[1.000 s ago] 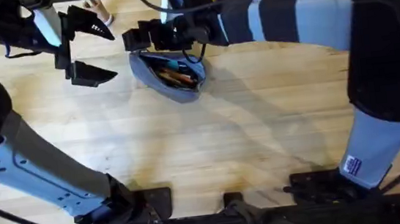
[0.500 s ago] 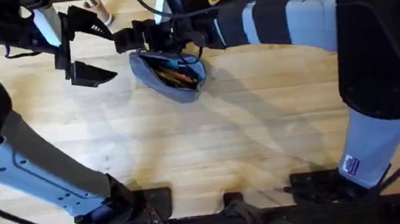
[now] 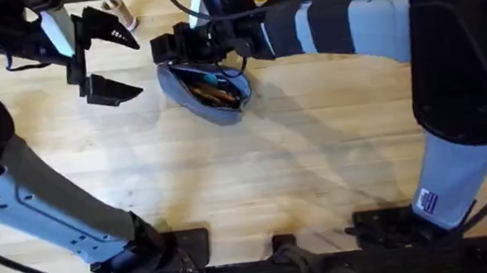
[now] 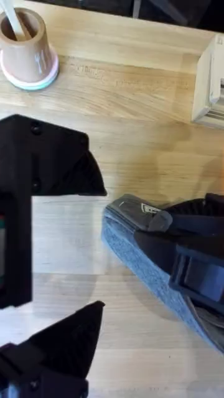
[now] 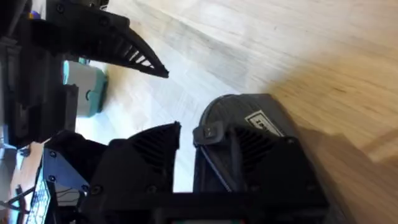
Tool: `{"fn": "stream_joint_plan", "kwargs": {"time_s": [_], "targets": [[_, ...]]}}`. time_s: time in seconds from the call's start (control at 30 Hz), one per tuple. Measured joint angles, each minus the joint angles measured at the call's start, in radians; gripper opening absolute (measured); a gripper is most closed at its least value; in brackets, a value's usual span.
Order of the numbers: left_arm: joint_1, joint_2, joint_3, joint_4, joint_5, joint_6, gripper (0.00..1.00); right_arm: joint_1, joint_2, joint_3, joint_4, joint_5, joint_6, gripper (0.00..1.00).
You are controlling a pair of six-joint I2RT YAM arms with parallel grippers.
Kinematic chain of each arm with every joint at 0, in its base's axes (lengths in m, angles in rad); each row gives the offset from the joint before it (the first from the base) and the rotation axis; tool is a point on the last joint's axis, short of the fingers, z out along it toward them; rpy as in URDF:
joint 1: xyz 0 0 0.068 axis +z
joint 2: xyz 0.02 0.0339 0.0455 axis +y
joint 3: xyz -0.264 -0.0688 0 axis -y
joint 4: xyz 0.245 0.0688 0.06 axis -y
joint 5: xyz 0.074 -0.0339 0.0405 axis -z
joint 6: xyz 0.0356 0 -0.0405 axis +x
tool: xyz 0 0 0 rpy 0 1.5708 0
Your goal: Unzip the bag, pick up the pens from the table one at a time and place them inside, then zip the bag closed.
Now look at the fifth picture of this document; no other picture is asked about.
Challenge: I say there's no white and teal box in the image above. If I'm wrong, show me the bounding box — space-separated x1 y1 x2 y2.
63 60 109 118

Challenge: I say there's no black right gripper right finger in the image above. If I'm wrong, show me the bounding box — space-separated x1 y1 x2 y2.
230 126 329 205

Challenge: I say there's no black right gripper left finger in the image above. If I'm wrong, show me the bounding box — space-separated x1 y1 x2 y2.
88 121 182 200

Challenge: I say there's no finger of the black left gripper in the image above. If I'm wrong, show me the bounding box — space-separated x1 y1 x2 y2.
42 129 109 194
45 0 170 79

